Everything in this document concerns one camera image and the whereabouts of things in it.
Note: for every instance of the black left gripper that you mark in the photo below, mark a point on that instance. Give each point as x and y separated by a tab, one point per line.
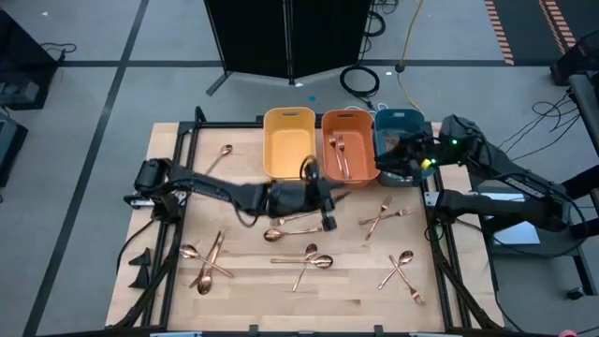
316	199

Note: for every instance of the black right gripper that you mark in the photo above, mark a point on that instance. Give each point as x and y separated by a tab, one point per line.
426	152

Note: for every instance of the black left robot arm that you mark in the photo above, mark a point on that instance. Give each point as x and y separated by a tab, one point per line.
220	189

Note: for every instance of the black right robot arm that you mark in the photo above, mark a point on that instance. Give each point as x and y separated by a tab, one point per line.
505	206

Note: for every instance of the teal plastic bin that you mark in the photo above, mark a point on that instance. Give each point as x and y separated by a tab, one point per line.
393	121

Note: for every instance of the orange plastic bin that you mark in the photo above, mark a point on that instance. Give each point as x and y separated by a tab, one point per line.
360	150

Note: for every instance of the rose gold spoon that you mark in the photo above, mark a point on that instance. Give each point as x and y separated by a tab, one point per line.
204	286
311	249
324	262
406	256
188	251
226	150
271	235

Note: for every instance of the yellow plastic bin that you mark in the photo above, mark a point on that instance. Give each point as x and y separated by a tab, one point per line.
287	145

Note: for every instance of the white sheet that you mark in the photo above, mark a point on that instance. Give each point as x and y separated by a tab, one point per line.
517	238

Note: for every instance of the black folding partition screen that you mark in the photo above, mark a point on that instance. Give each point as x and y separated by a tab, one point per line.
252	37

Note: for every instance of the black side table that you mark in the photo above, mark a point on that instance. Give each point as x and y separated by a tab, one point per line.
587	112

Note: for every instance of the black equipment case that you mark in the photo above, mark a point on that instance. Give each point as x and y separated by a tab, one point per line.
578	58

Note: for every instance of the person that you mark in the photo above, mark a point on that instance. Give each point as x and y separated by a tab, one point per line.
568	333

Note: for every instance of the dark equipment box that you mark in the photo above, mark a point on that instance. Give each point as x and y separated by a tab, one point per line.
11	150

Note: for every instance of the black cabinet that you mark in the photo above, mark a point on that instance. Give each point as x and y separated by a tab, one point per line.
23	56

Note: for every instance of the black metal table frame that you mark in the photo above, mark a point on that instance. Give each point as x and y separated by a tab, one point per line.
224	125

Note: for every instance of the black triangular bracket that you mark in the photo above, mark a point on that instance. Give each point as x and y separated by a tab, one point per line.
142	281
144	259

